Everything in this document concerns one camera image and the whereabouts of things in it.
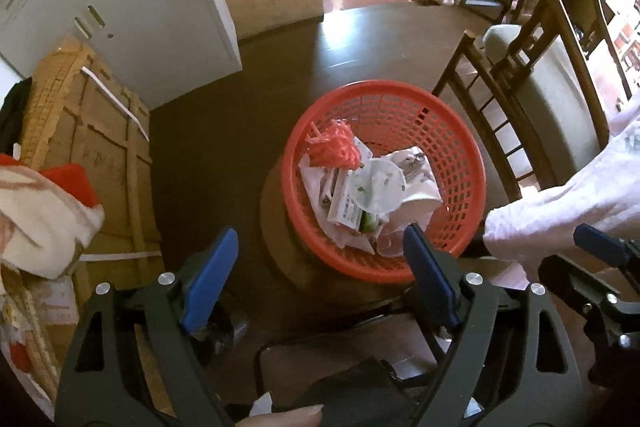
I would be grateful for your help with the green tissue pack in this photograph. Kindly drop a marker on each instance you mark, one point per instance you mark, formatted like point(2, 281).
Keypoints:
point(345, 207)

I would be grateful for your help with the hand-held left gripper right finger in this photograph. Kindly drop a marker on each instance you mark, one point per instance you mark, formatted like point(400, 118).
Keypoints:
point(432, 277)

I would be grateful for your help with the dark round stool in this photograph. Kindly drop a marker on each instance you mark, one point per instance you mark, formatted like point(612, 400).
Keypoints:
point(295, 267)

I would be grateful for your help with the red plastic basket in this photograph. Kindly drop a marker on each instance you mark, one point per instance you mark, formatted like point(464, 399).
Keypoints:
point(450, 147)

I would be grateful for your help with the black cloth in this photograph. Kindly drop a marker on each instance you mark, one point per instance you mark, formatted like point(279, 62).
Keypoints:
point(15, 107)

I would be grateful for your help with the floral white tablecloth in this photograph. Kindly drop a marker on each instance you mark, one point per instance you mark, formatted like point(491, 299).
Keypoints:
point(575, 207)

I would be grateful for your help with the wooden chair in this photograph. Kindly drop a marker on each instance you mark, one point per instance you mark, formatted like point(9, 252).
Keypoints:
point(457, 57)

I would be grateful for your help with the person's left hand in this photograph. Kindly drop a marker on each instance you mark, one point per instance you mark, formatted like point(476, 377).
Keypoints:
point(280, 418)

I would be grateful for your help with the dark cloth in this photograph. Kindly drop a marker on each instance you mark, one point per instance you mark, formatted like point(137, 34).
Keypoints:
point(350, 389)

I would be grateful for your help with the grey chair cushion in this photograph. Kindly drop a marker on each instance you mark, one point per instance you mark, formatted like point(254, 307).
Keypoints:
point(545, 102)

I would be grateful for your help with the round white plastic lid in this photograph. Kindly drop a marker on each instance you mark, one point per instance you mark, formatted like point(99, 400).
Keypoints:
point(375, 184)

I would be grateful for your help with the coral plastic mesh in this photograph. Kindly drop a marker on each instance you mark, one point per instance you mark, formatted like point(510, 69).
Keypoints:
point(332, 147)

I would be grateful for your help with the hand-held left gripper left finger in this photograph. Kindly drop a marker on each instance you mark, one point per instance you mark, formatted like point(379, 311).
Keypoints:
point(210, 282)

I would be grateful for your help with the red and white cloth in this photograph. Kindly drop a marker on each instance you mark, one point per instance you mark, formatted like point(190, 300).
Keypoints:
point(45, 217)

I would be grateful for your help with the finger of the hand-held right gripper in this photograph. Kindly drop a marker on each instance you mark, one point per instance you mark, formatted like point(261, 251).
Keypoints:
point(570, 274)
point(597, 243)

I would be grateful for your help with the cardboard box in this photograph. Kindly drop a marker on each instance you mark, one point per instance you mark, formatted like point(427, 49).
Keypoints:
point(95, 142)

